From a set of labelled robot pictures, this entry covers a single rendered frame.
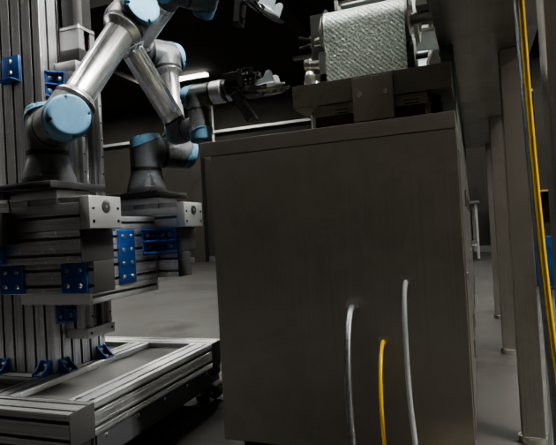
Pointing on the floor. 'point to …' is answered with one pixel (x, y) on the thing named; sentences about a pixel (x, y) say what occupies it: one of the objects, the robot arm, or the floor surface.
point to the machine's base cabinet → (346, 290)
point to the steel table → (476, 228)
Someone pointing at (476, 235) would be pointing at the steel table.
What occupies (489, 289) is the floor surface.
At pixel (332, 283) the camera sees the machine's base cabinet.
